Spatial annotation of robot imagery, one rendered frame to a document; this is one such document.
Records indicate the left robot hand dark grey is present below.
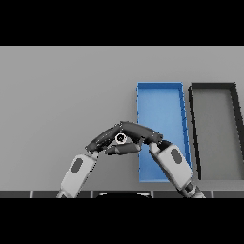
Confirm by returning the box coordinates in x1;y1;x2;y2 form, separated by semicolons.
84;126;127;154

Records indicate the right robot hand dark grey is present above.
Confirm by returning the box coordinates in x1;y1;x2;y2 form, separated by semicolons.
105;120;173;156

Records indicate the blue bin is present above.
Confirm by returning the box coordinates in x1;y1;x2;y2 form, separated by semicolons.
135;82;193;183

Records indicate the dark grey bin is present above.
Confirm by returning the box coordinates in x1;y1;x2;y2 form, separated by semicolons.
188;82;244;181

